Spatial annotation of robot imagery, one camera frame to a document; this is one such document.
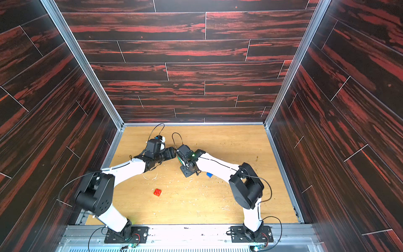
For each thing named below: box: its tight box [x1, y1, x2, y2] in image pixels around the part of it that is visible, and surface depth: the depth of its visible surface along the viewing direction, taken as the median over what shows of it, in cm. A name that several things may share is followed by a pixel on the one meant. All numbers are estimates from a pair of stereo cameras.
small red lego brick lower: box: [153, 188, 163, 197], surface depth 88 cm
